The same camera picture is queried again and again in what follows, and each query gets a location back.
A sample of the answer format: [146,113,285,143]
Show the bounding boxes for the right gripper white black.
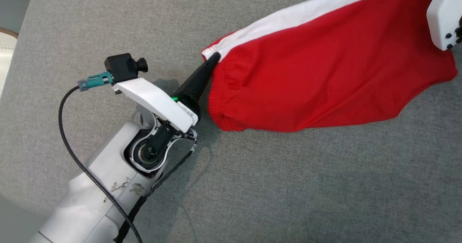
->
[420,0,462,51]

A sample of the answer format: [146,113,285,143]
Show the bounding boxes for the left camera cable teal plug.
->
[59,71,143,243]

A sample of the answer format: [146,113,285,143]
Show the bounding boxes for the white round basket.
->
[0,27,18,97]

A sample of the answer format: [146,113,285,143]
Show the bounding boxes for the red basketball shorts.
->
[201,0,458,133]

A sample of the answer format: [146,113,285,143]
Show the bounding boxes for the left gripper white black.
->
[113,52,222,133]

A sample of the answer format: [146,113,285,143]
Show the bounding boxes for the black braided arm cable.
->
[115,142,197,243]

